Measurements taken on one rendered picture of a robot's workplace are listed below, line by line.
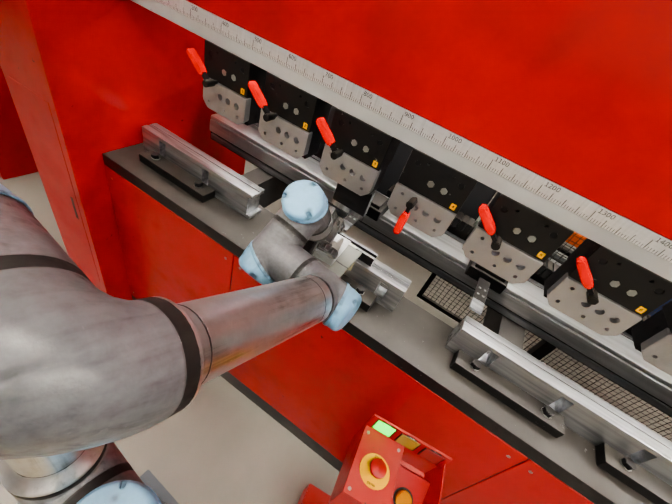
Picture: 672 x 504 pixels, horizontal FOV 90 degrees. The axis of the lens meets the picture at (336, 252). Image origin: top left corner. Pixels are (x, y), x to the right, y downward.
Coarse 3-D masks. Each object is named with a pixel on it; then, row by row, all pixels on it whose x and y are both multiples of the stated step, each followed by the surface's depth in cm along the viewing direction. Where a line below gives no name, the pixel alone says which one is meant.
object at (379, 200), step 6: (378, 192) 115; (378, 198) 112; (384, 198) 113; (372, 204) 110; (378, 204) 109; (384, 204) 113; (372, 210) 110; (378, 210) 109; (384, 210) 112; (348, 216) 105; (372, 216) 111; (378, 216) 110; (348, 222) 103; (354, 222) 104; (348, 228) 101
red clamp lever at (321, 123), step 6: (318, 120) 74; (324, 120) 75; (318, 126) 75; (324, 126) 75; (324, 132) 75; (330, 132) 76; (324, 138) 76; (330, 138) 76; (330, 144) 76; (336, 150) 77; (342, 150) 79; (336, 156) 76
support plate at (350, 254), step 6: (348, 246) 95; (342, 252) 93; (348, 252) 93; (354, 252) 94; (360, 252) 95; (342, 258) 91; (348, 258) 92; (354, 258) 92; (324, 264) 87; (336, 264) 89; (348, 264) 90; (336, 270) 87; (342, 270) 88
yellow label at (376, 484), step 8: (368, 456) 78; (376, 456) 78; (360, 464) 76; (368, 464) 76; (360, 472) 75; (368, 472) 75; (368, 480) 74; (376, 480) 74; (384, 480) 75; (376, 488) 73
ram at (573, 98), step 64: (192, 0) 80; (256, 0) 72; (320, 0) 66; (384, 0) 61; (448, 0) 56; (512, 0) 52; (576, 0) 49; (640, 0) 46; (256, 64) 80; (320, 64) 72; (384, 64) 66; (448, 64) 60; (512, 64) 56; (576, 64) 52; (640, 64) 49; (384, 128) 72; (448, 128) 66; (512, 128) 60; (576, 128) 56; (640, 128) 52; (512, 192) 65; (576, 192) 60; (640, 192) 56; (640, 256) 60
